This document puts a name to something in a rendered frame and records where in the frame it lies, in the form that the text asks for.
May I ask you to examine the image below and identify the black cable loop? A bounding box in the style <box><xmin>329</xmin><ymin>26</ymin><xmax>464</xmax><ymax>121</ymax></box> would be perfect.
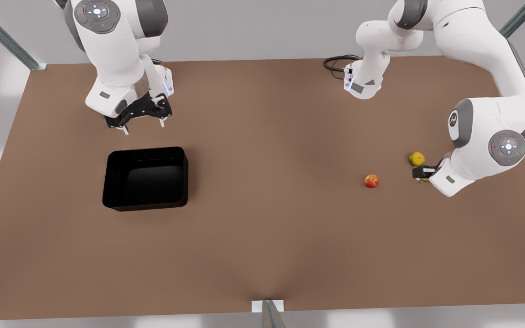
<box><xmin>323</xmin><ymin>55</ymin><xmax>360</xmax><ymax>81</ymax></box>

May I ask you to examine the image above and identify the black storage box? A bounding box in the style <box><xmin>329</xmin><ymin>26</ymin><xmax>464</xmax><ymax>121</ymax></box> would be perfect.
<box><xmin>102</xmin><ymin>146</ymin><xmax>189</xmax><ymax>212</ymax></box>

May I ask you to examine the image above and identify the silver frame post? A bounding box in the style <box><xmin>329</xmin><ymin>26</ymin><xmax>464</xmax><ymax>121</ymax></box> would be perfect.
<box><xmin>251</xmin><ymin>299</ymin><xmax>287</xmax><ymax>328</ymax></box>
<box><xmin>0</xmin><ymin>0</ymin><xmax>47</xmax><ymax>71</ymax></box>
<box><xmin>499</xmin><ymin>0</ymin><xmax>525</xmax><ymax>39</ymax></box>

